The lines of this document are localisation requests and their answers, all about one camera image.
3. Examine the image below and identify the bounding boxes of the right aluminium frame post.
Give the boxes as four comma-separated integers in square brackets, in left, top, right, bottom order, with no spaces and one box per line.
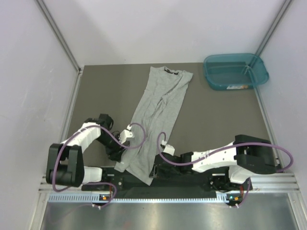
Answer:
[255,0,294,56]

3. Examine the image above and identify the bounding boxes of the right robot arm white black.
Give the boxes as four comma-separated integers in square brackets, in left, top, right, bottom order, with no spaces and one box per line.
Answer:
[150,135,278,193]

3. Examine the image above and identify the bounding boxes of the left aluminium frame post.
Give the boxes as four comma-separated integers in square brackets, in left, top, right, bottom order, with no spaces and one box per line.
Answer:
[35,0,82,73]

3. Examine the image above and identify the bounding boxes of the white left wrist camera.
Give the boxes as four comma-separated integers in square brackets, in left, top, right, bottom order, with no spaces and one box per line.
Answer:
[119,125,135,143]

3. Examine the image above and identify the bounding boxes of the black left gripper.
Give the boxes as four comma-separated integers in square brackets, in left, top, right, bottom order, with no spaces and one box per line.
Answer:
[96,133,127,162]

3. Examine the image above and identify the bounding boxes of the aluminium frame post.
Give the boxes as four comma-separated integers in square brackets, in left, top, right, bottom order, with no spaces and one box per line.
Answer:
[35,0,82,73]
[255,0,294,56]

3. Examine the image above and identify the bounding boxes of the slotted grey cable duct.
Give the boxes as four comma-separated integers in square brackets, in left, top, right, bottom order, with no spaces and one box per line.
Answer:
[47,193,243,203]

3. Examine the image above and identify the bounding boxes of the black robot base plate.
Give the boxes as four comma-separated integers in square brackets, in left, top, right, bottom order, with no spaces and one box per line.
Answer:
[81,167,254,199]

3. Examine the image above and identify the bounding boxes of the aluminium front rail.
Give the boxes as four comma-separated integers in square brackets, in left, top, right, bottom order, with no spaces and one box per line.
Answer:
[38,173,300,193]

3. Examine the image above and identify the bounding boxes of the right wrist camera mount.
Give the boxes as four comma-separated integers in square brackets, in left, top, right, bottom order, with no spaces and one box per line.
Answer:
[160,140,175,156]

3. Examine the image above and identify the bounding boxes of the teal plastic bin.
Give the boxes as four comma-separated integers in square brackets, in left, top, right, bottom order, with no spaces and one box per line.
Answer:
[203,53,269,91]

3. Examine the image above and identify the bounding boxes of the grey adidas t-shirt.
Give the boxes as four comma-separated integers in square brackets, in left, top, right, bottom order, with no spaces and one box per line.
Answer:
[115,66,193,185]

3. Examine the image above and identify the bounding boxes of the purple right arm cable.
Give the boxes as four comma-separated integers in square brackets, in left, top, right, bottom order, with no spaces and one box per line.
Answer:
[157,131,295,208]

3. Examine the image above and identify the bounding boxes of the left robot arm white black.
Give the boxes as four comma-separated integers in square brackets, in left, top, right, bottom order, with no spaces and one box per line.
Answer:
[46,114,134,190]

